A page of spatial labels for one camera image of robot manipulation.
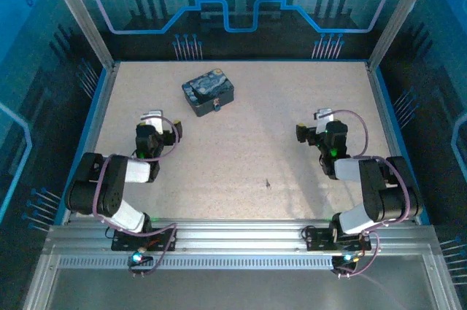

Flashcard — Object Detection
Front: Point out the aluminium frame post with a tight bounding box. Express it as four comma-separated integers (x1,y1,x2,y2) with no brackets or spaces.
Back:
39,0,118,70
366,0,441,71

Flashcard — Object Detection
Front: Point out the starry night print tin box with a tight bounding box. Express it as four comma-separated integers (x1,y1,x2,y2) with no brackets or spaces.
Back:
181,67,235,118

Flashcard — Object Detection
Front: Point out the small lit connector board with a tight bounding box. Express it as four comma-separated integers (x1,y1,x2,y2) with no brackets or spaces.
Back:
129,251,153,264
333,253,358,266

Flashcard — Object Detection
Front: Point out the slotted grey cable duct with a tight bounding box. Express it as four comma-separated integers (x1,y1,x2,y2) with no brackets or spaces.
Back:
58,255,339,271

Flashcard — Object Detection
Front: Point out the blue table border strip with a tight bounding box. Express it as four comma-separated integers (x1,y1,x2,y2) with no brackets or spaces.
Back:
58,65,109,224
374,67,433,225

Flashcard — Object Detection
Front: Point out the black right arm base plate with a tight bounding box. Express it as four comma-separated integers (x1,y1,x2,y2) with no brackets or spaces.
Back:
302,225,372,252

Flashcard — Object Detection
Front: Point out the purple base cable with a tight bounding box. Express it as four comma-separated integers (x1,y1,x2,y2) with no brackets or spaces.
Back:
127,222,180,279
330,231,381,279

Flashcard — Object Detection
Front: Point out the long aluminium mounting rail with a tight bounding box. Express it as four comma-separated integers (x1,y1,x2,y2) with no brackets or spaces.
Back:
43,219,441,255

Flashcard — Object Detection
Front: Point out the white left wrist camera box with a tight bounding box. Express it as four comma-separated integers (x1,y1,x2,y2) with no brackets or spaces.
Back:
139,108,164,132

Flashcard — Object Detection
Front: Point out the grey metal panel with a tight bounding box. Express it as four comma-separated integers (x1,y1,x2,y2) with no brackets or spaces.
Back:
21,251,461,310

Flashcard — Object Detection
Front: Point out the aluminium table side rail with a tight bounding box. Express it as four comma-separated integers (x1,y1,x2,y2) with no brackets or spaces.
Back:
67,63,120,223
366,61,402,160

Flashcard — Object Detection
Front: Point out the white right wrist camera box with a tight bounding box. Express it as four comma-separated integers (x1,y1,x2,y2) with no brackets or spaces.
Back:
314,107,335,125

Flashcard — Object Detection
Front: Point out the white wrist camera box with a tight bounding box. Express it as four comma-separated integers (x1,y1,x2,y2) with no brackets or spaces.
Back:
139,108,164,132
314,107,335,125

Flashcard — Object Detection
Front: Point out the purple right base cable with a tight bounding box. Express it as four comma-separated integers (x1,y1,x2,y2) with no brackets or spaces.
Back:
330,231,381,279

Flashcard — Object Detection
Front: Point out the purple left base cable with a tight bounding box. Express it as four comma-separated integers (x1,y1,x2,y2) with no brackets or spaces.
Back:
127,222,180,279

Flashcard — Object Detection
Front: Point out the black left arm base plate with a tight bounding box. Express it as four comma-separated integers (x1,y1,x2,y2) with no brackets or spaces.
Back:
111,228,179,252

